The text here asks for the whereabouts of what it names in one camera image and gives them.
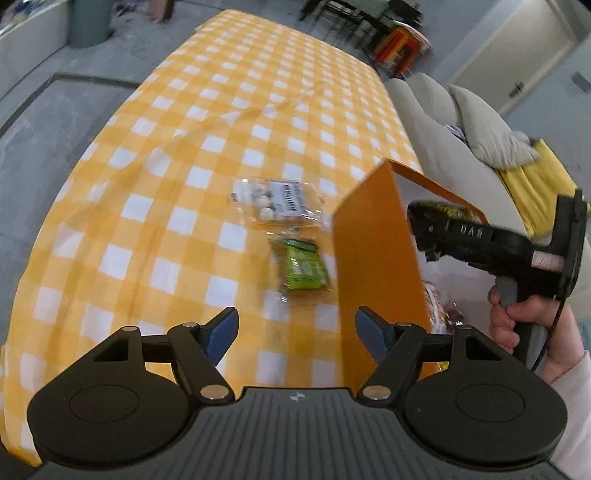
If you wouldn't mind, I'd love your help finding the white low cabinet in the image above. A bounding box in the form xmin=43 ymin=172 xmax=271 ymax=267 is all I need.
xmin=0 ymin=0 xmax=75 ymax=99

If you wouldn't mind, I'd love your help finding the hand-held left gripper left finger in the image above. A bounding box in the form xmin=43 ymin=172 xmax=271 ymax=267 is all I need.
xmin=92 ymin=308 xmax=240 ymax=406

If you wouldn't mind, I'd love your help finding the orange plastic stool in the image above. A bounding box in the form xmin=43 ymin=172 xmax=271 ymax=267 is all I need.
xmin=373 ymin=25 xmax=433 ymax=77

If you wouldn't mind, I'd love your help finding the beige sofa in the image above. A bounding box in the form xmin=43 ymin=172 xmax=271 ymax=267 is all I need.
xmin=385 ymin=71 xmax=591 ymax=259

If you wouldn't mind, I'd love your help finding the beige pillow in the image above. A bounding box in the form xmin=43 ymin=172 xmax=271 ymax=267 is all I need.
xmin=445 ymin=83 xmax=541 ymax=169

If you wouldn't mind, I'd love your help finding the light green snack packet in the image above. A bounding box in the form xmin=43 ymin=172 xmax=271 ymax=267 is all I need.
xmin=269 ymin=237 xmax=334 ymax=296

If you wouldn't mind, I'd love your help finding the yellow pillow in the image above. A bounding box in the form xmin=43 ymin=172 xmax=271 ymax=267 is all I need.
xmin=496 ymin=138 xmax=591 ymax=239

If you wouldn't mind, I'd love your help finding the white yellow chips packet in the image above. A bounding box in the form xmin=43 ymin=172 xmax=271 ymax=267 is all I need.
xmin=420 ymin=279 xmax=465 ymax=334

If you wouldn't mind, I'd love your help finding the dining table with green cloth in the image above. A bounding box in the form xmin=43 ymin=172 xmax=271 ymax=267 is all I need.
xmin=355 ymin=0 xmax=393 ymax=17

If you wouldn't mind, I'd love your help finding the clear white-label snack packet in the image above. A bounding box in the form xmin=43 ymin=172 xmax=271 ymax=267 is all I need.
xmin=229 ymin=176 xmax=331 ymax=232

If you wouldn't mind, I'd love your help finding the clear yellow snack packet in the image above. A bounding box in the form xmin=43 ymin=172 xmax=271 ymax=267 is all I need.
xmin=409 ymin=199 xmax=485 ymax=225

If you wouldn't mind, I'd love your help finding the dark dining chair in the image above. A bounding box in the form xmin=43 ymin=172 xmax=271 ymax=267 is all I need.
xmin=390 ymin=0 xmax=424 ymax=29
xmin=300 ymin=0 xmax=370 ymax=47

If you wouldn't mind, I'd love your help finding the orange cardboard box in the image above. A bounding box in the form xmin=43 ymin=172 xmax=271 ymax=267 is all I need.
xmin=333 ymin=158 xmax=488 ymax=389

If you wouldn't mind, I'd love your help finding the yellow checked tablecloth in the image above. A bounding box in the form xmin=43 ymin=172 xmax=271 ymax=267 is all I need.
xmin=0 ymin=9 xmax=426 ymax=467

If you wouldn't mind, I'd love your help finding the white door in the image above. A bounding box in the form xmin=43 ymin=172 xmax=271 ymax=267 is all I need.
xmin=445 ymin=0 xmax=579 ymax=117

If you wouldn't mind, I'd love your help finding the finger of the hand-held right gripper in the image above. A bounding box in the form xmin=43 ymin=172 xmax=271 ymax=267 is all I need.
xmin=406 ymin=202 xmax=498 ymax=265

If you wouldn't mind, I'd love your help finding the grey trash bin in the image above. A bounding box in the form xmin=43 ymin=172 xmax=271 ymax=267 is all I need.
xmin=68 ymin=0 xmax=114 ymax=49

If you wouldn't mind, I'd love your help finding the black cable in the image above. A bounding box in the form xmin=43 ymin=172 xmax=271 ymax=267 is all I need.
xmin=529 ymin=295 xmax=576 ymax=373

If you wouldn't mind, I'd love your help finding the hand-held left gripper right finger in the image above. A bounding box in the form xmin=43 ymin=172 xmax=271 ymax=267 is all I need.
xmin=355 ymin=306 xmax=502 ymax=404

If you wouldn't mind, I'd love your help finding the person's right forearm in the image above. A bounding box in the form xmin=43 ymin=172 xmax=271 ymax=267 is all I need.
xmin=545 ymin=348 xmax=591 ymax=480

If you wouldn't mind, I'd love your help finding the person's right hand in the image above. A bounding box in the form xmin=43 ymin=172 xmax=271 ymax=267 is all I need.
xmin=488 ymin=287 xmax=585 ymax=385

